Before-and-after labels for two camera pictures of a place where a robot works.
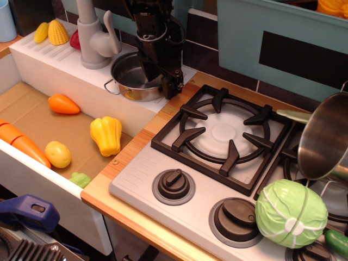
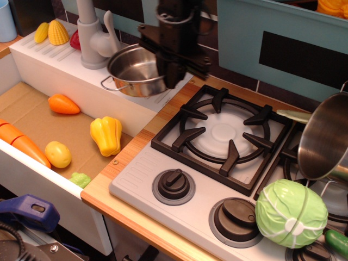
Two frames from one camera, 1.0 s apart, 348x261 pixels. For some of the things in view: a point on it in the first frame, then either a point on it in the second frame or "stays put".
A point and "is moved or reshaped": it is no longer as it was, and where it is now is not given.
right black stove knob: x=317 y=250 stays put
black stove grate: x=231 y=139 stays put
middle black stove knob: x=235 y=220 stays put
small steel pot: x=131 y=81 is moved or reshaped
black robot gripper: x=160 y=38 to x=176 y=39
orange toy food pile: x=335 y=7 stays put
